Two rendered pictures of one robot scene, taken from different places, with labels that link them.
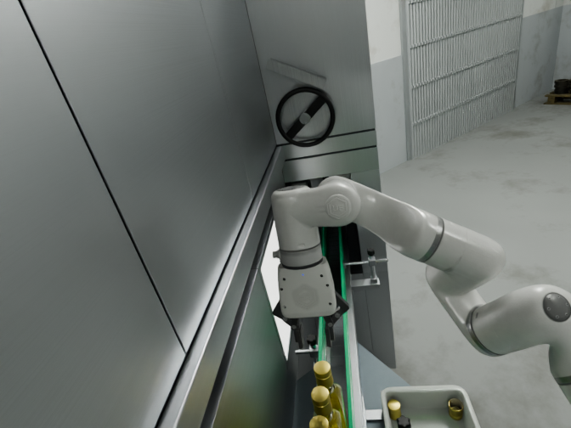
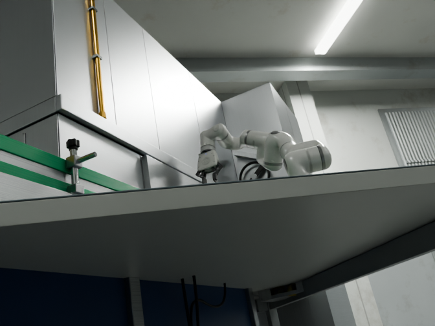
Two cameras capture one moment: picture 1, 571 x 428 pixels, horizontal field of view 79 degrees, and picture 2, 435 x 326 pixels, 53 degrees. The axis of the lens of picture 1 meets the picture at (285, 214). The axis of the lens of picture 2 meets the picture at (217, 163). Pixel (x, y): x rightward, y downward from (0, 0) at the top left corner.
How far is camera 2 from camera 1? 1.90 m
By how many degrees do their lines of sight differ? 50
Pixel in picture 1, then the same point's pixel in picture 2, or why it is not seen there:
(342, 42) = not seen: hidden behind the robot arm
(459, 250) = (254, 133)
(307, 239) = (208, 141)
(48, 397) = (134, 110)
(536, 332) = (268, 140)
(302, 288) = (204, 158)
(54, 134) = (147, 89)
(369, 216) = (236, 144)
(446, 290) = (259, 156)
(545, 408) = not seen: outside the picture
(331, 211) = (214, 129)
